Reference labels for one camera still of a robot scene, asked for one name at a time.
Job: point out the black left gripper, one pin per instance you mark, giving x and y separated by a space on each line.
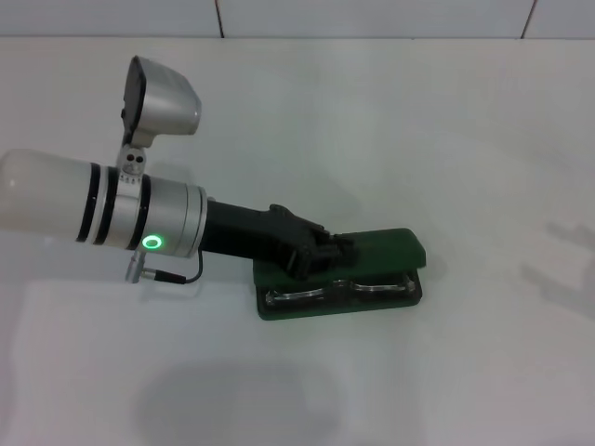
251 232

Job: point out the clear plastic glasses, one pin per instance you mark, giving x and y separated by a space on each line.
297 296

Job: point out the green glasses case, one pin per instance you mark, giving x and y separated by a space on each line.
381 246

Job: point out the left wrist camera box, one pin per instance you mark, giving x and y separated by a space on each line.
162 104

